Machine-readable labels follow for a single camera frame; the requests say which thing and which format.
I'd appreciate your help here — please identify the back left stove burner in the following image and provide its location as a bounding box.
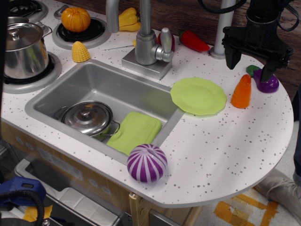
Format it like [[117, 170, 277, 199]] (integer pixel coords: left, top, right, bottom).
[[8, 0, 48, 23]]

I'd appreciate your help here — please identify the large steel pot with lid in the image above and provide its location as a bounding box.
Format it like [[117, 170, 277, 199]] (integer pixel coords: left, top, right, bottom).
[[4, 23, 52, 80]]

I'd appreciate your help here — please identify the orange toy pumpkin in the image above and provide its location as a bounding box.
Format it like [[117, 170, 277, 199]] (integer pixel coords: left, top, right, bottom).
[[61, 7, 91, 32]]

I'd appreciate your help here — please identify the red toy chili pepper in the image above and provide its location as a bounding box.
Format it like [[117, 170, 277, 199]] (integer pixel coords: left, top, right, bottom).
[[178, 30, 210, 52]]

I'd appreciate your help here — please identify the back right stove burner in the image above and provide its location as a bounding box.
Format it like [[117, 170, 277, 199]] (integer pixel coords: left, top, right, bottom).
[[52, 17, 111, 50]]

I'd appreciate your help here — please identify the yellow toy corn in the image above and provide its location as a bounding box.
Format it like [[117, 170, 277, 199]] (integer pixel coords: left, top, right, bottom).
[[71, 41, 91, 63]]

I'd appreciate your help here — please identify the silver toy faucet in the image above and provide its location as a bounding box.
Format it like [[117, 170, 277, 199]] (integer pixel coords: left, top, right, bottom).
[[105, 0, 174, 80]]

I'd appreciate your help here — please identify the small steel pot with lid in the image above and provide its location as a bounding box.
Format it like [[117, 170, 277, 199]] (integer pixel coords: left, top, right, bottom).
[[55, 101, 120, 141]]

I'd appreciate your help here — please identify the orange toy carrot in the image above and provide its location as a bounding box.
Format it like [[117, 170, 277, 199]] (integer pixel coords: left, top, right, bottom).
[[231, 74, 252, 108]]

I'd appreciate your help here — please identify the purple striped toy onion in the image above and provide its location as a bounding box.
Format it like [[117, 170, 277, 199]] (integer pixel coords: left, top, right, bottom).
[[127, 144, 168, 183]]

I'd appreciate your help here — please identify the purple toy eggplant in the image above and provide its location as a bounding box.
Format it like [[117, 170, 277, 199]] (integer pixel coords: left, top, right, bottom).
[[246, 65, 279, 93]]

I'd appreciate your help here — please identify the blue clamp with black cable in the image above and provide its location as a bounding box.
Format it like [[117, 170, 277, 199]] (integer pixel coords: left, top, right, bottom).
[[0, 176, 46, 226]]

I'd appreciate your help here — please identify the red toy behind faucet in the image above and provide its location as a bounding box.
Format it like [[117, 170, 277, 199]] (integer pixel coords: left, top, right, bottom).
[[157, 33, 175, 52]]

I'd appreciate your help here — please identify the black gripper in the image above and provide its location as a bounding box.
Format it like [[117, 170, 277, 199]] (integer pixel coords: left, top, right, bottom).
[[222, 26, 294, 82]]

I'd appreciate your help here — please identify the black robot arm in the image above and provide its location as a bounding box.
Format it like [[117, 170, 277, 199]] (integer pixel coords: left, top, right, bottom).
[[222, 0, 294, 82]]

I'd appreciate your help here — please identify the green cutting board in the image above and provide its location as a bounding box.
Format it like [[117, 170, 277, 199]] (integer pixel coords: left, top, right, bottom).
[[107, 112, 162, 156]]

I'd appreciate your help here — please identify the light green plastic plate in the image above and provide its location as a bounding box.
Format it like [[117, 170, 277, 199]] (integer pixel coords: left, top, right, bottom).
[[170, 77, 227, 115]]

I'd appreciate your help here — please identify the grey sink basin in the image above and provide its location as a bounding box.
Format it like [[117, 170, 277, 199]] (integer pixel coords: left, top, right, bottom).
[[25, 60, 184, 164]]

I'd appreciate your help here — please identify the grey vertical pole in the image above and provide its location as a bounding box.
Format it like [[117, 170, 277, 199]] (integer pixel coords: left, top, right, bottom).
[[209, 0, 236, 59]]

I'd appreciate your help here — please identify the grey stove knob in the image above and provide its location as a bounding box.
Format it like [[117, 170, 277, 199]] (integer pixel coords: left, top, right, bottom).
[[54, 5, 69, 20]]

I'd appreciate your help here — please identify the grey shoe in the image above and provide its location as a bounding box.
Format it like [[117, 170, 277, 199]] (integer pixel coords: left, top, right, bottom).
[[255, 169, 301, 225]]

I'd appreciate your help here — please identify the stove burner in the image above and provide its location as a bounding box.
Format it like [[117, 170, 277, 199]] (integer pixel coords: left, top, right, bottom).
[[3, 52, 62, 94], [52, 17, 111, 50], [8, 0, 48, 23]]

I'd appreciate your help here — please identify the front left stove burner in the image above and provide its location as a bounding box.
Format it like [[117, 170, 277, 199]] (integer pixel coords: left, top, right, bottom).
[[3, 52, 62, 94]]

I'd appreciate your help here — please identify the yellow toy bell pepper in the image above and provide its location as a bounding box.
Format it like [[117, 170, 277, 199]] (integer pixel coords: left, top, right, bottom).
[[119, 8, 141, 32]]

